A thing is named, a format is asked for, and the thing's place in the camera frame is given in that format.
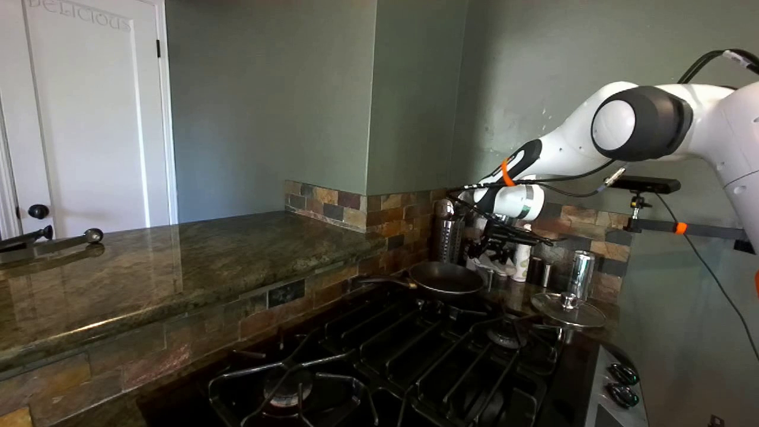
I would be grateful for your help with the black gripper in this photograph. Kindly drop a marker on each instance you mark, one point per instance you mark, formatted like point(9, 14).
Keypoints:
point(507, 237)

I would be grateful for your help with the black frying pan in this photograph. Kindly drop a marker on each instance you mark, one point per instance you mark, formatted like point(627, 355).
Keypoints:
point(447, 279)

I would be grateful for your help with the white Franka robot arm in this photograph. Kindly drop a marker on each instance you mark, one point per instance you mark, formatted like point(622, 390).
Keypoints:
point(673, 121)

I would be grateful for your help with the black gas stove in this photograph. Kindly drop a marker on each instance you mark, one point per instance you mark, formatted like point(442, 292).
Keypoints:
point(411, 371)

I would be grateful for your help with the black stove knob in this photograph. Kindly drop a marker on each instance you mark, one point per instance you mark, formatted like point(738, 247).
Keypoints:
point(625, 374)
point(622, 394)

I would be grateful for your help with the tall white plastic bottle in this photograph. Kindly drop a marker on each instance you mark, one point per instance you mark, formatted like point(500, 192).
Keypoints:
point(523, 265)

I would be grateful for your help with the dark glass bottle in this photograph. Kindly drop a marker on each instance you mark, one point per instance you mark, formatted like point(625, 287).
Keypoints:
point(542, 273)

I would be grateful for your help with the stainless steel thermos bottle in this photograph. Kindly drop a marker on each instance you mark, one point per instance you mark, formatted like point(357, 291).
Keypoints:
point(447, 237)

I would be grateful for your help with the shiny metal cup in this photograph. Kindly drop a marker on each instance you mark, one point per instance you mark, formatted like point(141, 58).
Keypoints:
point(583, 277)

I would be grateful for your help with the round metal spoon rest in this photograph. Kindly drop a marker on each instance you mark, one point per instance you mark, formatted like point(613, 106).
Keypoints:
point(573, 313)

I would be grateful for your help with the door hinge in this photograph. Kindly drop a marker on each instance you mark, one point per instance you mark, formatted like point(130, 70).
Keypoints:
point(158, 48)

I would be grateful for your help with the white panel door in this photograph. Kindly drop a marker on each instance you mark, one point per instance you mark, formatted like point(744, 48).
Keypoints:
point(87, 110)

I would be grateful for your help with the black door knob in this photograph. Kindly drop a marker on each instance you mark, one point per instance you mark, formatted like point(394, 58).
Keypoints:
point(39, 211)

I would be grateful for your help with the black stereo camera bar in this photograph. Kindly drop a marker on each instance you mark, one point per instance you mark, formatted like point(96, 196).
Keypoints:
point(644, 184)

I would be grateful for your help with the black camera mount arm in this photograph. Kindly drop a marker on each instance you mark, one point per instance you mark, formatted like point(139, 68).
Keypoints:
point(696, 229)

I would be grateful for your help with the dark wall outlet plate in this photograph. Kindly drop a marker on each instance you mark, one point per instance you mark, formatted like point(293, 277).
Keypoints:
point(286, 292)

